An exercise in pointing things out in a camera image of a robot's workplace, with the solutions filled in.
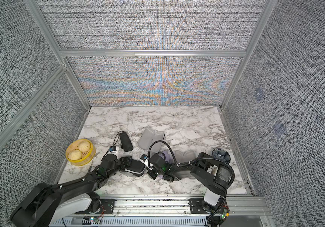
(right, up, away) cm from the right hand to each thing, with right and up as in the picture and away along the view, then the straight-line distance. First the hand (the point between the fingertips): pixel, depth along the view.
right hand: (145, 164), depth 87 cm
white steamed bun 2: (-40, +11, +3) cm, 41 cm away
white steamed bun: (-43, +6, -1) cm, 43 cm away
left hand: (-10, +4, +1) cm, 10 cm away
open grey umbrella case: (0, +16, +14) cm, 21 cm away
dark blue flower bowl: (+48, +6, +3) cm, 48 cm away
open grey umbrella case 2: (+27, +4, +5) cm, 28 cm away
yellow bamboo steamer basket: (-36, +5, -1) cm, 36 cm away
